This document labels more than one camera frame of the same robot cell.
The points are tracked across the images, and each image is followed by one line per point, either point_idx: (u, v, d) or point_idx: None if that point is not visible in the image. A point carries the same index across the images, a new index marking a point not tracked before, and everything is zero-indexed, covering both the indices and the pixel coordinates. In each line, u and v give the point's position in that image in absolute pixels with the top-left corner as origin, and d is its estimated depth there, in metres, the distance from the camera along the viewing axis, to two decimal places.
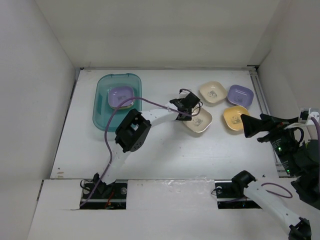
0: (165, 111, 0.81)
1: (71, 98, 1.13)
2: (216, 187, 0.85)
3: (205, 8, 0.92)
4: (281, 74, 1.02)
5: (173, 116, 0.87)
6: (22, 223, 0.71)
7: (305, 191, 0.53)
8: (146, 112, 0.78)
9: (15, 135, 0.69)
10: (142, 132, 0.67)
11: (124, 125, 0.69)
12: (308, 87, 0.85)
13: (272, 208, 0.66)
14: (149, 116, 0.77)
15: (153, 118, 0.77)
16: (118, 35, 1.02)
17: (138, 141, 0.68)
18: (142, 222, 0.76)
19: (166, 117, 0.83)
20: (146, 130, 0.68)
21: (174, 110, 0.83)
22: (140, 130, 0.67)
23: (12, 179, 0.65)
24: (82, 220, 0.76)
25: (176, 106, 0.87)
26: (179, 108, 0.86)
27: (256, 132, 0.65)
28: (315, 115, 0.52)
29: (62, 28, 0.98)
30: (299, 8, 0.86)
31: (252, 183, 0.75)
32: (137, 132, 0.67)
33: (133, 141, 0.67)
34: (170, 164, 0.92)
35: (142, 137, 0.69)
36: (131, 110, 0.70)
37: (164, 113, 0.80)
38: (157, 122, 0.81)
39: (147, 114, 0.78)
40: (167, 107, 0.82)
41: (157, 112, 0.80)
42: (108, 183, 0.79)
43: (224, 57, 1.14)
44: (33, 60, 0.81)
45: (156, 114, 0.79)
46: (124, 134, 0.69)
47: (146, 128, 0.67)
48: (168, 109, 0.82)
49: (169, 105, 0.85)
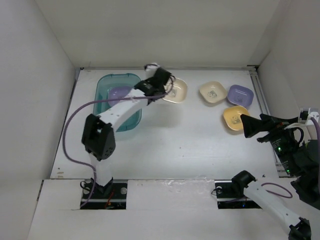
0: (130, 103, 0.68)
1: (71, 98, 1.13)
2: (216, 187, 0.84)
3: (205, 7, 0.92)
4: (281, 74, 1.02)
5: (143, 103, 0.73)
6: (22, 223, 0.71)
7: (304, 191, 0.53)
8: (105, 113, 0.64)
9: (15, 135, 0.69)
10: (105, 137, 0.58)
11: (86, 135, 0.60)
12: (308, 86, 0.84)
13: (272, 208, 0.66)
14: (111, 116, 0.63)
15: (116, 117, 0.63)
16: (118, 34, 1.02)
17: (107, 147, 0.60)
18: (142, 222, 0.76)
19: (133, 109, 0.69)
20: (110, 134, 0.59)
21: (139, 99, 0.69)
22: (103, 136, 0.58)
23: (12, 179, 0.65)
24: (82, 220, 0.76)
25: (144, 90, 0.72)
26: (148, 92, 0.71)
27: (256, 132, 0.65)
28: (314, 114, 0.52)
29: (62, 27, 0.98)
30: (299, 7, 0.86)
31: (252, 183, 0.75)
32: (101, 139, 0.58)
33: (100, 149, 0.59)
34: (171, 164, 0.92)
35: (110, 141, 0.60)
36: (89, 116, 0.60)
37: (129, 106, 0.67)
38: (123, 120, 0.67)
39: (107, 115, 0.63)
40: (131, 97, 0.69)
41: (120, 107, 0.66)
42: (103, 184, 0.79)
43: (224, 57, 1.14)
44: (33, 60, 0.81)
45: (118, 110, 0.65)
46: (90, 144, 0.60)
47: (110, 131, 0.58)
48: (133, 100, 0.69)
49: (133, 93, 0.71)
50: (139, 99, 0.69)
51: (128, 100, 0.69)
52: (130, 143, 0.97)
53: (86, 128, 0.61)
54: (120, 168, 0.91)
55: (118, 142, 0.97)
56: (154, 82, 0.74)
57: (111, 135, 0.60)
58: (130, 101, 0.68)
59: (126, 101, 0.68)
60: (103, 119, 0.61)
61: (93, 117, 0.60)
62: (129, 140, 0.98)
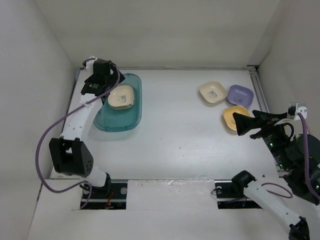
0: (85, 110, 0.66)
1: (71, 98, 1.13)
2: (216, 187, 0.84)
3: (204, 8, 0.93)
4: (281, 74, 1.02)
5: (96, 105, 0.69)
6: (22, 223, 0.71)
7: (296, 184, 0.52)
8: (68, 130, 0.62)
9: (16, 135, 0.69)
10: (80, 152, 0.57)
11: (60, 160, 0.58)
12: (308, 86, 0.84)
13: (271, 208, 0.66)
14: (74, 131, 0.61)
15: (80, 129, 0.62)
16: (118, 34, 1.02)
17: (86, 162, 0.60)
18: (141, 222, 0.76)
19: (91, 115, 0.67)
20: (83, 146, 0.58)
21: (93, 100, 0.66)
22: (77, 152, 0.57)
23: (12, 178, 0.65)
24: (81, 220, 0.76)
25: (92, 92, 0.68)
26: (97, 93, 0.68)
27: (248, 130, 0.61)
28: (302, 110, 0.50)
29: (62, 28, 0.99)
30: (299, 7, 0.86)
31: (252, 183, 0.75)
32: (76, 156, 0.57)
33: (81, 164, 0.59)
34: (170, 165, 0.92)
35: (86, 153, 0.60)
36: (49, 144, 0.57)
37: (86, 114, 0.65)
38: (87, 128, 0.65)
39: (69, 131, 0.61)
40: (83, 104, 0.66)
41: (78, 119, 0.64)
42: (101, 185, 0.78)
43: (224, 57, 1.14)
44: (34, 60, 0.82)
45: (78, 122, 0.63)
46: (67, 168, 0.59)
47: (80, 147, 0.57)
48: (87, 105, 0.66)
49: (83, 99, 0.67)
50: (93, 102, 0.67)
51: (82, 108, 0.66)
52: (129, 143, 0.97)
53: (55, 156, 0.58)
54: (120, 167, 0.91)
55: (118, 142, 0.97)
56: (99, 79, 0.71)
57: (84, 147, 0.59)
58: (85, 108, 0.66)
59: (82, 110, 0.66)
60: (68, 137, 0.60)
61: (56, 140, 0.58)
62: (129, 140, 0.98)
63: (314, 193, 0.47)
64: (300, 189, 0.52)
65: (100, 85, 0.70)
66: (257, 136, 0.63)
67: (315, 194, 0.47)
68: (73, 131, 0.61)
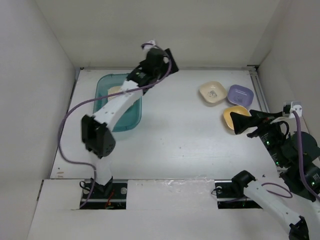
0: (122, 97, 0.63)
1: (71, 98, 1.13)
2: (216, 187, 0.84)
3: (204, 8, 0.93)
4: (281, 74, 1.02)
5: (137, 95, 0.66)
6: (22, 223, 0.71)
7: (293, 181, 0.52)
8: (100, 112, 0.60)
9: (16, 135, 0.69)
10: (103, 139, 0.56)
11: (84, 137, 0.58)
12: (308, 86, 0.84)
13: (271, 208, 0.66)
14: (105, 115, 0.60)
15: (111, 115, 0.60)
16: (118, 34, 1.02)
17: (107, 146, 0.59)
18: (141, 222, 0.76)
19: (127, 103, 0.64)
20: (107, 133, 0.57)
21: (134, 91, 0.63)
22: (100, 138, 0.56)
23: (12, 178, 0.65)
24: (81, 220, 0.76)
25: (136, 81, 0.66)
26: (140, 83, 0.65)
27: (245, 129, 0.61)
28: (297, 108, 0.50)
29: (62, 28, 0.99)
30: (299, 7, 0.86)
31: (252, 183, 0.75)
32: (99, 140, 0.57)
33: (100, 149, 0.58)
34: (170, 164, 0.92)
35: (109, 139, 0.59)
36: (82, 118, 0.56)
37: (122, 101, 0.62)
38: (119, 115, 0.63)
39: (101, 113, 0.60)
40: (123, 91, 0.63)
41: (114, 104, 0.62)
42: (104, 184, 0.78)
43: (224, 56, 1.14)
44: (34, 60, 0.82)
45: (112, 107, 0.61)
46: (90, 145, 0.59)
47: (105, 133, 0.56)
48: (126, 93, 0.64)
49: (126, 85, 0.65)
50: (133, 92, 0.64)
51: (120, 94, 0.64)
52: (129, 143, 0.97)
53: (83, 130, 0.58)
54: (120, 167, 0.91)
55: (118, 142, 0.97)
56: (148, 69, 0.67)
57: (109, 135, 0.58)
58: (123, 95, 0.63)
59: (120, 97, 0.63)
60: (98, 119, 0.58)
61: (87, 118, 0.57)
62: (129, 140, 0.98)
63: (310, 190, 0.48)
64: (296, 186, 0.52)
65: (146, 77, 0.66)
66: (254, 136, 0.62)
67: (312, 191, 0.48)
68: (104, 114, 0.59)
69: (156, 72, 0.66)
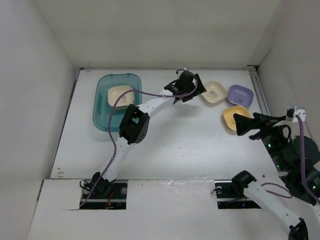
0: (161, 99, 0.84)
1: (71, 98, 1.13)
2: (216, 187, 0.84)
3: (204, 8, 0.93)
4: (281, 74, 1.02)
5: (171, 100, 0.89)
6: (22, 223, 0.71)
7: (294, 185, 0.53)
8: (143, 105, 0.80)
9: (15, 135, 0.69)
10: (143, 125, 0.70)
11: (125, 121, 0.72)
12: (307, 86, 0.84)
13: (271, 208, 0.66)
14: (147, 108, 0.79)
15: (151, 109, 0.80)
16: (118, 35, 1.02)
17: (141, 133, 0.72)
18: (141, 222, 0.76)
19: (163, 104, 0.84)
20: (147, 122, 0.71)
21: (170, 96, 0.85)
22: (141, 124, 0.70)
23: (12, 178, 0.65)
24: (81, 220, 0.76)
25: (172, 91, 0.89)
26: (175, 93, 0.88)
27: (248, 130, 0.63)
28: (300, 112, 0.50)
29: (62, 28, 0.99)
30: (299, 7, 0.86)
31: (252, 184, 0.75)
32: (138, 126, 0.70)
33: (136, 134, 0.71)
34: (171, 165, 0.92)
35: (144, 129, 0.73)
36: (129, 106, 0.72)
37: (160, 101, 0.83)
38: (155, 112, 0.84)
39: (144, 106, 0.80)
40: (162, 95, 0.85)
41: (154, 102, 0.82)
42: (109, 180, 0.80)
43: (224, 57, 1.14)
44: (33, 60, 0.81)
45: (152, 104, 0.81)
46: (128, 129, 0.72)
47: (146, 120, 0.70)
48: (164, 97, 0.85)
49: (164, 92, 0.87)
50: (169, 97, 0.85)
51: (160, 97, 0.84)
52: None
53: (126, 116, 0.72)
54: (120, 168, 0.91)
55: None
56: (180, 85, 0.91)
57: (146, 124, 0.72)
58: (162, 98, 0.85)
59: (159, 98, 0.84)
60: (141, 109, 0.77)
61: (132, 107, 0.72)
62: None
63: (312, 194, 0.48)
64: (297, 190, 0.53)
65: (180, 90, 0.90)
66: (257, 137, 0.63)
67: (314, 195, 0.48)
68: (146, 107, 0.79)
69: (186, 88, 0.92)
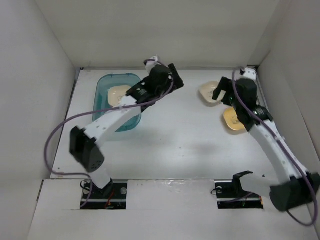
0: (118, 114, 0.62)
1: (71, 98, 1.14)
2: (216, 187, 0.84)
3: (204, 8, 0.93)
4: (280, 74, 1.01)
5: (136, 110, 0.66)
6: (22, 224, 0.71)
7: (242, 113, 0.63)
8: (92, 125, 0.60)
9: (15, 135, 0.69)
10: (90, 153, 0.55)
11: (72, 147, 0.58)
12: (306, 86, 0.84)
13: (256, 182, 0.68)
14: (97, 129, 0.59)
15: (103, 130, 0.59)
16: (118, 35, 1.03)
17: (94, 160, 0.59)
18: (142, 222, 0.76)
19: (123, 120, 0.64)
20: (96, 149, 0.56)
21: (130, 107, 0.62)
22: (88, 151, 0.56)
23: (12, 178, 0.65)
24: (81, 221, 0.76)
25: (135, 98, 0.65)
26: (139, 101, 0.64)
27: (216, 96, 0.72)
28: (250, 71, 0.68)
29: (62, 28, 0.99)
30: (298, 7, 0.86)
31: (247, 173, 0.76)
32: (86, 154, 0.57)
33: (87, 160, 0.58)
34: (170, 165, 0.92)
35: (99, 155, 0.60)
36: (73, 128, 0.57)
37: (117, 117, 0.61)
38: (111, 130, 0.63)
39: (93, 128, 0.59)
40: (119, 106, 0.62)
41: (107, 119, 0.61)
42: (101, 187, 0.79)
43: (224, 57, 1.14)
44: (33, 60, 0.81)
45: (105, 122, 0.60)
46: (76, 156, 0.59)
47: (93, 147, 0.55)
48: (121, 109, 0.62)
49: (123, 102, 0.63)
50: (129, 108, 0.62)
51: (116, 110, 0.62)
52: (129, 143, 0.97)
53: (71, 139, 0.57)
54: (120, 168, 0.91)
55: (119, 142, 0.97)
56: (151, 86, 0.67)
57: (97, 150, 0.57)
58: (119, 111, 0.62)
59: (115, 112, 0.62)
60: (88, 132, 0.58)
61: (78, 130, 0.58)
62: (128, 140, 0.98)
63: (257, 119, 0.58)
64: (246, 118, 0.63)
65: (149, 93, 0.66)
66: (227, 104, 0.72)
67: (258, 117, 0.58)
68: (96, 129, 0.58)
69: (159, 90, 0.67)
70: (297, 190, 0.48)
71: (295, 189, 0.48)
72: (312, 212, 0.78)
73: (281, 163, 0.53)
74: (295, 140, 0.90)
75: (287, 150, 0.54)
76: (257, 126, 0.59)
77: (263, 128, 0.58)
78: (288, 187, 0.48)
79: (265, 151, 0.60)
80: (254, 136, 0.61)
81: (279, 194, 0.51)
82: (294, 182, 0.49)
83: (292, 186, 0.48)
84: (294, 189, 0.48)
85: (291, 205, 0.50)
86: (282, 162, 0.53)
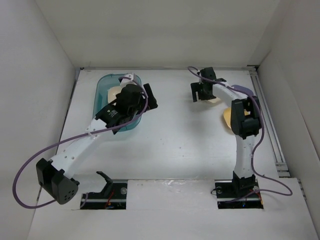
0: (86, 140, 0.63)
1: (71, 98, 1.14)
2: (216, 187, 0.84)
3: (205, 8, 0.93)
4: (280, 73, 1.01)
5: (108, 134, 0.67)
6: (22, 224, 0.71)
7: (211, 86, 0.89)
8: (60, 156, 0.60)
9: (15, 135, 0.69)
10: (58, 186, 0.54)
11: (41, 181, 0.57)
12: (305, 86, 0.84)
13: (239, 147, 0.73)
14: (64, 160, 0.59)
15: (71, 159, 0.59)
16: (118, 35, 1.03)
17: (66, 192, 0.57)
18: (141, 223, 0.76)
19: (92, 145, 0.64)
20: (64, 182, 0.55)
21: (98, 132, 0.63)
22: (56, 185, 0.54)
23: (11, 178, 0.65)
24: (81, 221, 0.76)
25: (106, 122, 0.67)
26: (109, 125, 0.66)
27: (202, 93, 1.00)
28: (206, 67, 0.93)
29: (62, 28, 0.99)
30: (299, 7, 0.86)
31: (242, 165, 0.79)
32: (54, 188, 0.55)
33: (57, 193, 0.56)
34: (170, 165, 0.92)
35: (70, 187, 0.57)
36: (39, 162, 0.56)
37: (86, 144, 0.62)
38: (82, 158, 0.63)
39: (61, 159, 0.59)
40: (88, 132, 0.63)
41: (76, 148, 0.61)
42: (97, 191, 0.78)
43: (224, 57, 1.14)
44: (33, 60, 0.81)
45: (73, 152, 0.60)
46: (47, 189, 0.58)
47: (58, 181, 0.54)
48: (91, 135, 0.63)
49: (91, 127, 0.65)
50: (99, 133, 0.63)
51: (85, 136, 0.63)
52: (129, 143, 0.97)
53: (39, 173, 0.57)
54: (120, 168, 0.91)
55: (119, 142, 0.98)
56: (123, 106, 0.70)
57: (67, 181, 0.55)
58: (88, 137, 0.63)
59: (84, 138, 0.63)
60: (55, 165, 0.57)
61: (44, 163, 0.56)
62: (128, 140, 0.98)
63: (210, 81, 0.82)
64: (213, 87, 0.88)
65: (120, 115, 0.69)
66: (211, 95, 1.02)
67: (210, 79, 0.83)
68: (63, 159, 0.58)
69: (131, 109, 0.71)
70: (239, 104, 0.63)
71: (236, 105, 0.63)
72: (312, 212, 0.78)
73: (230, 96, 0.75)
74: (295, 140, 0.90)
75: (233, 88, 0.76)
76: (214, 85, 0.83)
77: (217, 85, 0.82)
78: (233, 104, 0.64)
79: (224, 100, 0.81)
80: (216, 93, 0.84)
81: (232, 118, 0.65)
82: (236, 101, 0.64)
83: (234, 103, 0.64)
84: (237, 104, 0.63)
85: (241, 121, 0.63)
86: (230, 95, 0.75)
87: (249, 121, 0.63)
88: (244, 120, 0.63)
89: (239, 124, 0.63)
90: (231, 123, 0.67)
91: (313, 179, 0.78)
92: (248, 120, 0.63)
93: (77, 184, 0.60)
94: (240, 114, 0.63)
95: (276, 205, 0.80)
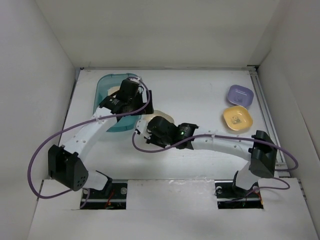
0: (94, 125, 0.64)
1: (71, 98, 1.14)
2: (216, 187, 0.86)
3: (205, 8, 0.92)
4: (280, 73, 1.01)
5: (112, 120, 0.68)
6: (22, 223, 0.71)
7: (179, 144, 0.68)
8: (71, 141, 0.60)
9: (15, 135, 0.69)
10: (74, 168, 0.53)
11: (52, 169, 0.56)
12: (306, 86, 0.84)
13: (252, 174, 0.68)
14: (76, 144, 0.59)
15: (83, 143, 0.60)
16: (118, 34, 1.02)
17: (79, 178, 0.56)
18: (141, 223, 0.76)
19: (101, 131, 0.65)
20: (78, 165, 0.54)
21: (106, 117, 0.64)
22: (71, 167, 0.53)
23: (11, 178, 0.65)
24: (81, 220, 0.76)
25: (110, 109, 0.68)
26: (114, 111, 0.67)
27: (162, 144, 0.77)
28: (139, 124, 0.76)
29: (62, 28, 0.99)
30: (299, 7, 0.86)
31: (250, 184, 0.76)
32: (68, 172, 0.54)
33: (70, 179, 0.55)
34: (170, 165, 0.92)
35: (82, 172, 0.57)
36: (51, 148, 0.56)
37: (95, 128, 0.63)
38: (91, 144, 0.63)
39: (72, 143, 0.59)
40: (96, 118, 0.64)
41: (85, 133, 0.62)
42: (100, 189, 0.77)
43: (223, 57, 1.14)
44: (33, 60, 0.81)
45: (83, 136, 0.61)
46: (58, 177, 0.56)
47: (73, 163, 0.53)
48: (98, 120, 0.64)
49: (97, 113, 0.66)
50: (106, 118, 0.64)
51: (93, 122, 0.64)
52: (129, 143, 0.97)
53: (50, 161, 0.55)
54: (119, 168, 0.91)
55: (118, 142, 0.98)
56: (123, 95, 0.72)
57: (80, 165, 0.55)
58: (96, 122, 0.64)
59: (92, 124, 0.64)
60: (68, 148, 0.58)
61: (56, 148, 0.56)
62: (128, 140, 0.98)
63: (190, 138, 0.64)
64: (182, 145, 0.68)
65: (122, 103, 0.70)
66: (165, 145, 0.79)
67: (188, 137, 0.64)
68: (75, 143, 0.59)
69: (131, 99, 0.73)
70: (259, 154, 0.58)
71: (258, 155, 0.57)
72: (312, 212, 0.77)
73: (234, 146, 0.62)
74: (295, 140, 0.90)
75: (227, 136, 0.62)
76: (193, 141, 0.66)
77: (198, 138, 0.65)
78: (255, 159, 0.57)
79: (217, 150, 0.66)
80: (201, 146, 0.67)
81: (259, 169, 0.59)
82: (255, 153, 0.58)
83: (255, 156, 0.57)
84: (258, 156, 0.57)
85: (269, 164, 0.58)
86: (234, 145, 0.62)
87: (272, 158, 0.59)
88: (270, 161, 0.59)
89: (270, 169, 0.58)
90: (254, 172, 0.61)
91: (314, 180, 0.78)
92: (271, 156, 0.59)
93: (87, 171, 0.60)
94: (265, 160, 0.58)
95: (276, 206, 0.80)
